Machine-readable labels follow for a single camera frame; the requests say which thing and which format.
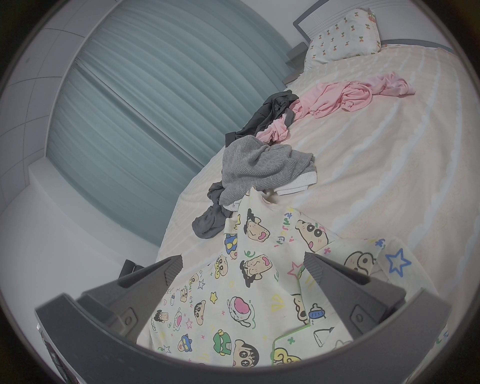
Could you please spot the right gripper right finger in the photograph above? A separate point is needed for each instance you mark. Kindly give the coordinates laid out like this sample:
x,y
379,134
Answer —
x,y
348,296

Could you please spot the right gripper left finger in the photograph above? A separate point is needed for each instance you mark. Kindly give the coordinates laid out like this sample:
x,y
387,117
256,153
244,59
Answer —
x,y
142,292

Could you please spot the white printed pyjama top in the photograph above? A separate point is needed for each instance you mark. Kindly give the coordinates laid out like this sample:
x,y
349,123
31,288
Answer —
x,y
243,300

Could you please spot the bed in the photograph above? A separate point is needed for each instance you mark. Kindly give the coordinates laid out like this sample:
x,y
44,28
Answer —
x,y
375,168

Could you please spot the dark grey garment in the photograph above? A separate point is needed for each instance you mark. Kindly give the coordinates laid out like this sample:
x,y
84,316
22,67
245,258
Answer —
x,y
210,221

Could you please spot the blue-green curtain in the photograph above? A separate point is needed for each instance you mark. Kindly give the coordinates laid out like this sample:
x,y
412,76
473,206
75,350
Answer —
x,y
187,56
112,150

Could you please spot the grey knit garment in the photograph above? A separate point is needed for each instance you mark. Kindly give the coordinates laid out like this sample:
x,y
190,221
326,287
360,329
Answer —
x,y
258,165

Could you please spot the pink garment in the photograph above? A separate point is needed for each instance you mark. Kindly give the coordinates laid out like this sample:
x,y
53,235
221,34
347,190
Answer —
x,y
337,95

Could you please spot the black garment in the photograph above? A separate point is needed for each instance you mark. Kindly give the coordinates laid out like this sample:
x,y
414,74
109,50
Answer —
x,y
266,112

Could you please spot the grey bedside table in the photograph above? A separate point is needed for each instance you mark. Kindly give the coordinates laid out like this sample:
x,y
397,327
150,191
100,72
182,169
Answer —
x,y
296,62

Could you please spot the white printed pillow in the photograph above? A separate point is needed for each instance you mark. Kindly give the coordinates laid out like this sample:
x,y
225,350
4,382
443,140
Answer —
x,y
341,37

